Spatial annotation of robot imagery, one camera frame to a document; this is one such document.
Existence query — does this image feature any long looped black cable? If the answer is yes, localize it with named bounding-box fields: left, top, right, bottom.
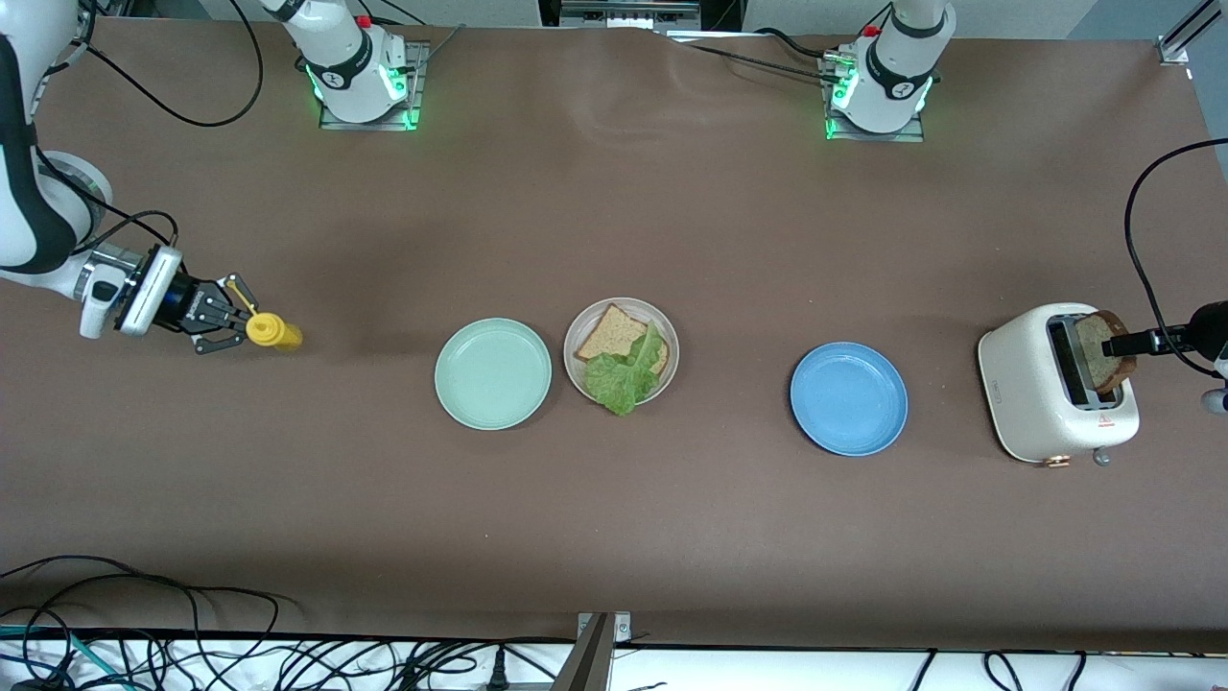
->
left=0, top=555, right=281, bottom=663

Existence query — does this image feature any light-crumb bread slice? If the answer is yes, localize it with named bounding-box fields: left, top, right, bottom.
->
left=574, top=304, right=671, bottom=377

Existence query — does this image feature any black and silver equipment rack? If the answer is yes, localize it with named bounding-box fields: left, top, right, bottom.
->
left=537, top=0, right=744, bottom=35

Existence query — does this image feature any black cable on table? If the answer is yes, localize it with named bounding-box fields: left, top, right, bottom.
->
left=672, top=27, right=855, bottom=83

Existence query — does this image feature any metal table edge bracket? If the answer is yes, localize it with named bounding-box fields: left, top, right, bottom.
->
left=551, top=611, right=634, bottom=691

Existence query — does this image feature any white two-slot toaster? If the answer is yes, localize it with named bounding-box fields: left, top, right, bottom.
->
left=978, top=302, right=1142, bottom=465

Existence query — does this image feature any teal cable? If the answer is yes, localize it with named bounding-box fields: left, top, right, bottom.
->
left=0, top=624, right=116, bottom=691

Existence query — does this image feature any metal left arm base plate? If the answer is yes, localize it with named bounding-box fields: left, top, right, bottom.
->
left=823, top=53, right=927, bottom=143

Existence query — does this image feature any yellow mustard squeeze bottle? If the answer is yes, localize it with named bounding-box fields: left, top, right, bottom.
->
left=225, top=278, right=304, bottom=352

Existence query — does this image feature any aluminium corner frame profile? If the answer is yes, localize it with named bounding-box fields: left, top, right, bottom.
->
left=1156, top=0, right=1228, bottom=66

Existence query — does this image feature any green plate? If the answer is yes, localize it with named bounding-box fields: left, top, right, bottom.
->
left=434, top=318, right=554, bottom=431

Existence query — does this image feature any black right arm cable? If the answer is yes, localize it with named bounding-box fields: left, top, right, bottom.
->
left=38, top=0, right=265, bottom=252

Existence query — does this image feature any green lettuce leaf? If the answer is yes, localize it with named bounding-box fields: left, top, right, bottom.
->
left=584, top=323, right=666, bottom=417

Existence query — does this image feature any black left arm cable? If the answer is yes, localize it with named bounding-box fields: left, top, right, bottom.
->
left=1123, top=138, right=1228, bottom=378

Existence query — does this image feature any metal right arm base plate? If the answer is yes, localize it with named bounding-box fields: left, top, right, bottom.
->
left=319, top=40, right=430, bottom=131

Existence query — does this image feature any blue plate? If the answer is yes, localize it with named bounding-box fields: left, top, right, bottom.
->
left=790, top=342, right=909, bottom=458

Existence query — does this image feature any dark-crumb bread slice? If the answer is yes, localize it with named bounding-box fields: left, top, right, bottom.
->
left=1073, top=309, right=1140, bottom=394

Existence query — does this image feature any curled black cable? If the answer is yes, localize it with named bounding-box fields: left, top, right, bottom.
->
left=983, top=651, right=1090, bottom=691

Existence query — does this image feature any beige plate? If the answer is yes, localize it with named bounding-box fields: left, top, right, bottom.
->
left=563, top=298, right=680, bottom=406

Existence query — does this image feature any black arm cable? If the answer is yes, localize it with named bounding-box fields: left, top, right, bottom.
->
left=1123, top=138, right=1228, bottom=378
left=38, top=0, right=265, bottom=252

